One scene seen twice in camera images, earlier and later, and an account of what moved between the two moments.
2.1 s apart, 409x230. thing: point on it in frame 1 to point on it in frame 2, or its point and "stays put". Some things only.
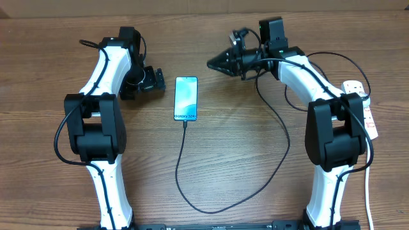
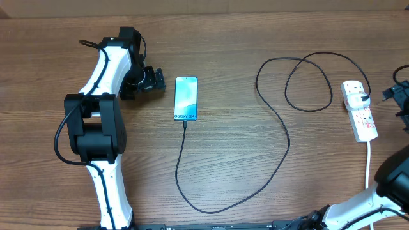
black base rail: (301, 225) stays put
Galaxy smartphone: (185, 98) stays put
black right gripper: (234, 63) to (401, 91)
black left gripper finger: (160, 79) stays put
